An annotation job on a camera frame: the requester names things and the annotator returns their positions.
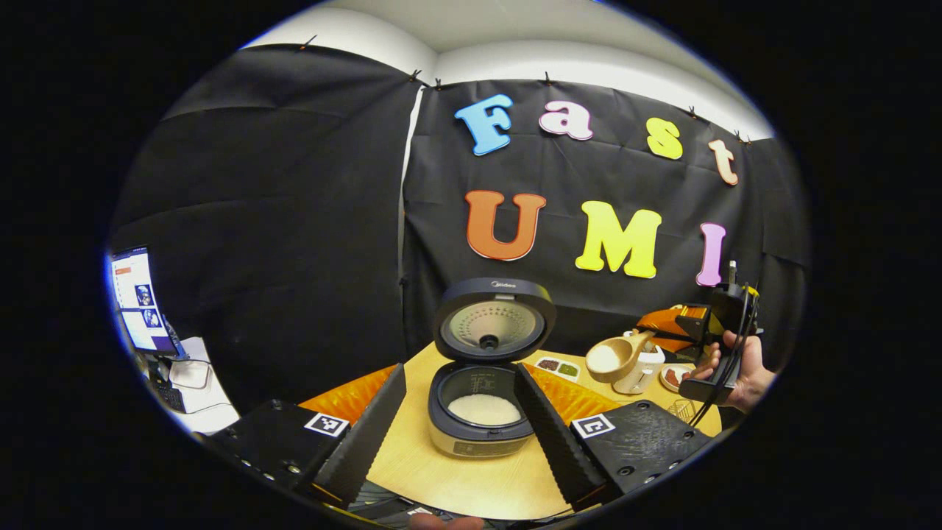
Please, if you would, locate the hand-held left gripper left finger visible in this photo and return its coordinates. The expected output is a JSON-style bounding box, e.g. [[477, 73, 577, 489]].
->
[[199, 363, 408, 510]]

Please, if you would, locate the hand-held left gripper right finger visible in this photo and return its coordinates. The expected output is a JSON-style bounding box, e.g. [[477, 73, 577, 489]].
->
[[514, 363, 713, 512]]

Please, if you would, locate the dark grey rice cooker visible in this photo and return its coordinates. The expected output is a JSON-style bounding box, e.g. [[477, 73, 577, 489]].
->
[[428, 278, 558, 459]]

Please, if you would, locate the white plate of red snacks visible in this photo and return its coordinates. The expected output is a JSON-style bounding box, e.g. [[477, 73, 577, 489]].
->
[[660, 364, 696, 393]]

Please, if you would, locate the white toaster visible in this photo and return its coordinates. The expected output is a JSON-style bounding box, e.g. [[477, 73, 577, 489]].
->
[[612, 331, 667, 395]]

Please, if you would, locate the white divided bean plate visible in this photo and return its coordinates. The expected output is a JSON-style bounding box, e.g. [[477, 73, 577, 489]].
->
[[535, 356, 581, 381]]

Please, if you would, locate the white side desk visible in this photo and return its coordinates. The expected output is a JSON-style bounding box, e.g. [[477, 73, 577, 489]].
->
[[147, 337, 240, 435]]

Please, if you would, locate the black keyboard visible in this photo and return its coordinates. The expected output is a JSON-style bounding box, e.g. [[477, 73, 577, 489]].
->
[[151, 379, 186, 413]]

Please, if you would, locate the black backdrop cloth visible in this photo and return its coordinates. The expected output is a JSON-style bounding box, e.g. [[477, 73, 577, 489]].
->
[[109, 43, 810, 413]]

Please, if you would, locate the computer monitor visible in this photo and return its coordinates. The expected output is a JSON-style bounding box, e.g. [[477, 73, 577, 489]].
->
[[110, 247, 181, 358]]

